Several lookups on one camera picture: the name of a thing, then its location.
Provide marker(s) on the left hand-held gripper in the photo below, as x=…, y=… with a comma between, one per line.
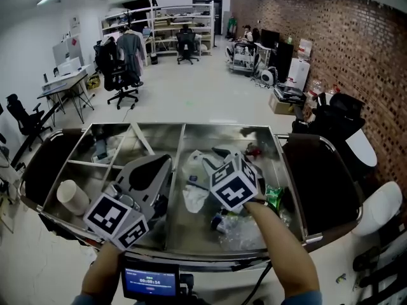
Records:
x=108, y=216

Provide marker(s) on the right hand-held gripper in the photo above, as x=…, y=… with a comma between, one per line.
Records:
x=233, y=191

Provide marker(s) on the white plastic bag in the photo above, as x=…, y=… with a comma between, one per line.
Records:
x=194, y=197

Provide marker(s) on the stainless steel sorting cart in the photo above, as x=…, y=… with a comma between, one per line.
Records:
x=190, y=234

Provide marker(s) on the person's left forearm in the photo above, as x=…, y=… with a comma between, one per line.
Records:
x=100, y=275

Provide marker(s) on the person's right forearm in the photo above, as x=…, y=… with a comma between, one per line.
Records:
x=283, y=249

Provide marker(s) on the dark brown cart bag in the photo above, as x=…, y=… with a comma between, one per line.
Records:
x=47, y=160
x=321, y=186

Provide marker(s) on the small red object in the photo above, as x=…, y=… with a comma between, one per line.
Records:
x=253, y=150

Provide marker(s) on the white paper sheet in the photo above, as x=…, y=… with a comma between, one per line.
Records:
x=111, y=156

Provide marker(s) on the dark blue flat pouch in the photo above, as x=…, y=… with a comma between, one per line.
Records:
x=101, y=148

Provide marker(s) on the white packet with black edge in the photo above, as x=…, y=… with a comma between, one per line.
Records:
x=219, y=222

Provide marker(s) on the green packet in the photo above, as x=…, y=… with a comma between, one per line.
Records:
x=275, y=197

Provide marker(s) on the white mug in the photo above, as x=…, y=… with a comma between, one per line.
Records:
x=71, y=197

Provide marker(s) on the clear plastic bag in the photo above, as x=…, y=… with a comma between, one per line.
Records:
x=245, y=230

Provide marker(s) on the black flat case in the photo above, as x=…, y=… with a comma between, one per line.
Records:
x=289, y=93

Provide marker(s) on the white round robot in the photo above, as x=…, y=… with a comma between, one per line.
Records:
x=269, y=76

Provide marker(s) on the small black monitor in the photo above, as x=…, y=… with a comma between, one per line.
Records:
x=151, y=281

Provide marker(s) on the metal trolley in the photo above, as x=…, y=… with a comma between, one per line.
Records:
x=245, y=59

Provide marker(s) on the black office chair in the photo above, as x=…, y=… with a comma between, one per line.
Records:
x=340, y=116
x=116, y=75
x=25, y=119
x=187, y=44

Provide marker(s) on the yellow box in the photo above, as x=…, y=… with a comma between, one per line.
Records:
x=94, y=82

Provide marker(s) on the black cabinet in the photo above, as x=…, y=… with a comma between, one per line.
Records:
x=283, y=60

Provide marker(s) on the clear water bottles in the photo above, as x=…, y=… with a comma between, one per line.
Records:
x=314, y=89

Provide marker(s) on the white appliance box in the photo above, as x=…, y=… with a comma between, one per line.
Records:
x=299, y=71

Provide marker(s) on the white desk with black legs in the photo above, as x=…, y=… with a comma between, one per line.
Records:
x=63, y=86

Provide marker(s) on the black flat screen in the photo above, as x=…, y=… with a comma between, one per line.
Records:
x=270, y=38

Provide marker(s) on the grey garment on rack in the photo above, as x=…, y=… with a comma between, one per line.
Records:
x=130, y=49

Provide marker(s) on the white printer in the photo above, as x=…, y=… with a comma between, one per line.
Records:
x=69, y=67

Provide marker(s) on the green hanging garment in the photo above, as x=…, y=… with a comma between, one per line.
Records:
x=232, y=24

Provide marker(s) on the white and red carton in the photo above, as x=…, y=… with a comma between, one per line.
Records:
x=305, y=49

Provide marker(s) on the white shelving unit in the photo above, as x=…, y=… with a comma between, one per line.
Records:
x=171, y=21
x=114, y=22

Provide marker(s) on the white board panel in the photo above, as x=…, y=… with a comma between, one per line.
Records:
x=62, y=52

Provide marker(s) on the black door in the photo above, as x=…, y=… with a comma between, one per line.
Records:
x=217, y=5

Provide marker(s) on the small green toy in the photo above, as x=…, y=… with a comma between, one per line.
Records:
x=341, y=278

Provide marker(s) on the wall poster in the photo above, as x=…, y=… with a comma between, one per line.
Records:
x=74, y=22

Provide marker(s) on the black metal frame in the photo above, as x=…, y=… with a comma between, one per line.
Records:
x=381, y=281

